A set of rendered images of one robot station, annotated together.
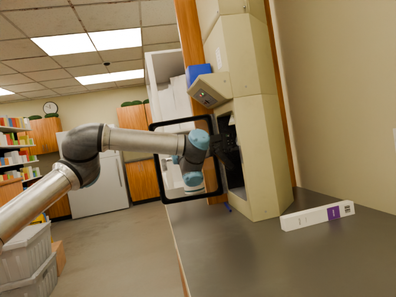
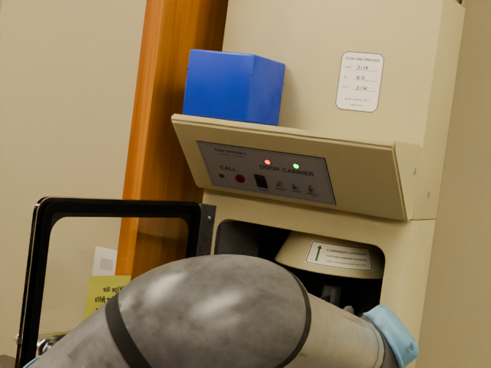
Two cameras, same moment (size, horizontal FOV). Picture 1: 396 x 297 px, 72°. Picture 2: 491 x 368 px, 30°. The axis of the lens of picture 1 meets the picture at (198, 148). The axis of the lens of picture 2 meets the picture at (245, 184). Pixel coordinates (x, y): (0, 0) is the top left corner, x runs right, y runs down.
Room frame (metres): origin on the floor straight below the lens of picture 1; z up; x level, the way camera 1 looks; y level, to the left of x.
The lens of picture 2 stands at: (0.45, 0.93, 1.49)
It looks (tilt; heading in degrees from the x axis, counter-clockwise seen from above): 3 degrees down; 307
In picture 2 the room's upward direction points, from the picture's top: 7 degrees clockwise
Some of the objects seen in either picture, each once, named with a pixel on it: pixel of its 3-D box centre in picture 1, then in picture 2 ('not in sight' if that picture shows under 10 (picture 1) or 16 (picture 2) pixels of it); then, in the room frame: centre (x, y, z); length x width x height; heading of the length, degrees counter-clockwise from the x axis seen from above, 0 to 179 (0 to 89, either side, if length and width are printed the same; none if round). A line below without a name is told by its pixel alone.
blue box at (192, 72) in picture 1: (198, 77); (234, 88); (1.25, -0.06, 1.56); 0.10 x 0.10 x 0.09; 10
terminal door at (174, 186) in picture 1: (186, 159); (108, 347); (1.30, 0.06, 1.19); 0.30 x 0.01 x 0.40; 90
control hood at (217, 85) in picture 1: (206, 94); (289, 166); (1.15, -0.07, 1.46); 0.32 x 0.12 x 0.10; 10
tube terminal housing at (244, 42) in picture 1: (252, 119); (328, 258); (1.18, -0.25, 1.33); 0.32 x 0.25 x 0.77; 10
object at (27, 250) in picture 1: (20, 251); not in sight; (2.50, 1.80, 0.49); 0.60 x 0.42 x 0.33; 10
